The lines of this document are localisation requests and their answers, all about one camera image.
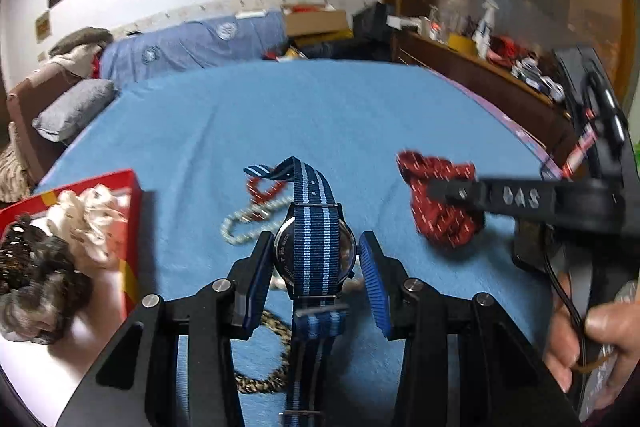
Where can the yellow wall sign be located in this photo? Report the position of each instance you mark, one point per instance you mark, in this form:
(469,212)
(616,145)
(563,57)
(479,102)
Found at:
(42,27)

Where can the small white box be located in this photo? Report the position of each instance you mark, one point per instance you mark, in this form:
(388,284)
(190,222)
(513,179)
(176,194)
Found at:
(402,23)

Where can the brown cardboard box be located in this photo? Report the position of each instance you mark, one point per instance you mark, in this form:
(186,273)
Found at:
(315,22)

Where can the black bag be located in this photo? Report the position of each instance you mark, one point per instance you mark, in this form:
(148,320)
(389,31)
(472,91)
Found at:
(372,24)

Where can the clear glass pitcher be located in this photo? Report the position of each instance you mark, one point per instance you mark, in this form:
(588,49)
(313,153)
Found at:
(452,17)

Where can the yellow box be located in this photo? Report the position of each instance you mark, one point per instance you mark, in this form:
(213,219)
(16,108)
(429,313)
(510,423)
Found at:
(462,42)

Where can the blue bedspread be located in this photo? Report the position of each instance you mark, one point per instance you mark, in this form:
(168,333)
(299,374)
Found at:
(350,117)

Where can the white spray bottle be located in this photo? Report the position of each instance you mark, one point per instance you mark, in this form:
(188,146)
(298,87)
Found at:
(485,27)

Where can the dark brown scrunchie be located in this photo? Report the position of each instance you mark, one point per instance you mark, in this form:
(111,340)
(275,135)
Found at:
(45,302)

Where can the red cardboard box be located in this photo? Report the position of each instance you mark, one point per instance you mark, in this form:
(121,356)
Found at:
(131,217)

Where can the white crumpled cloth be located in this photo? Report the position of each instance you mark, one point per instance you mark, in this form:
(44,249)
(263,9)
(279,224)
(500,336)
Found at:
(75,59)

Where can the black smartphone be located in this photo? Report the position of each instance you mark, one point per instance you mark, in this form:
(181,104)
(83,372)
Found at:
(530,247)

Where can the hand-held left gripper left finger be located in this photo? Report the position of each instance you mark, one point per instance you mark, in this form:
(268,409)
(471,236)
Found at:
(252,287)

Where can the wooden side cabinet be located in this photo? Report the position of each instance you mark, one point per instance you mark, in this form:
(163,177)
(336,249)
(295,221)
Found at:
(480,82)

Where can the grey pillow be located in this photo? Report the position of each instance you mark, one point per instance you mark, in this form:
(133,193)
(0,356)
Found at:
(75,107)

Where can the person's right hand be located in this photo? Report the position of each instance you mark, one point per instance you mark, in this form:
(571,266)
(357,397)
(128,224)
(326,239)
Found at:
(607,327)

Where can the brown armchair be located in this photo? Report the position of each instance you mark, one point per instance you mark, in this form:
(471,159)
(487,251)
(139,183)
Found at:
(30,107)

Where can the beige knitted cloth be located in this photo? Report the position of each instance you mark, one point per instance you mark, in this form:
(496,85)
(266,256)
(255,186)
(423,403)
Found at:
(12,172)

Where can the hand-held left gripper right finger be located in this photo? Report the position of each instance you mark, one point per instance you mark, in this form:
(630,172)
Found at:
(372,287)

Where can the brown folded cloth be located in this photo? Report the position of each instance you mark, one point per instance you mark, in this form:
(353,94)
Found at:
(82,38)

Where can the red pouch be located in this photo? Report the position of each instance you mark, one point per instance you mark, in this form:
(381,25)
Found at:
(505,47)

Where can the red dotted scrunchie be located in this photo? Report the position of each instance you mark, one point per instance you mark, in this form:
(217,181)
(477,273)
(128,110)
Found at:
(445,229)

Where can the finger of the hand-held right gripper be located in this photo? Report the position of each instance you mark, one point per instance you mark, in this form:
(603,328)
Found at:
(500,197)

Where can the blue plaid quilt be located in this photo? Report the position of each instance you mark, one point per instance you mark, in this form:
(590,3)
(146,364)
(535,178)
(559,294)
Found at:
(200,42)

